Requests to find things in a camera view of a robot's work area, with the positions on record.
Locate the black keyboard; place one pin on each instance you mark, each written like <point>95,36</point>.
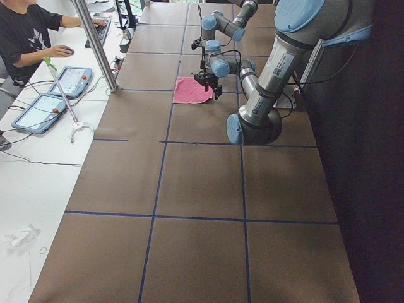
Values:
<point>102,31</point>

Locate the crumpled white paper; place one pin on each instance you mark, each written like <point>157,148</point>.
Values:
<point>22,236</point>

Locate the pink towel with grey back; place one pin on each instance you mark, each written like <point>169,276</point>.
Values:
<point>189,91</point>

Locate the far blue teach pendant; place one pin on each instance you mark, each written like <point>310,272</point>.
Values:
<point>73,80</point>

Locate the silver aluminium frame post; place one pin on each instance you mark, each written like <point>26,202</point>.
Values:
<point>95,43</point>

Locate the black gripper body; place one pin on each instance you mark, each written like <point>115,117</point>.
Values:
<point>202,59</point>
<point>209,79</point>

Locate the left power strip with plugs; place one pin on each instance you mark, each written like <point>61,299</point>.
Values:
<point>117,63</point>

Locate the person in black shirt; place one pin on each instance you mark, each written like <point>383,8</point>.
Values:
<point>25,39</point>

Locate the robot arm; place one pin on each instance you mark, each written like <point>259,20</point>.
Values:
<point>234,29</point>
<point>300,25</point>

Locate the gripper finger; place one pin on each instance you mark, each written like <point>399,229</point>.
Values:
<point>217,91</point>
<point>206,86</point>

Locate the near blue teach pendant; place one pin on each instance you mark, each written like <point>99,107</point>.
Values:
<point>41,114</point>

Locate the reacher grabber stick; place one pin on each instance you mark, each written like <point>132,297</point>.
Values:
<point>77,125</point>

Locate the blue teach pendant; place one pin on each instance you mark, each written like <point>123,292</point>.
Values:
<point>41,114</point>
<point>73,80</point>

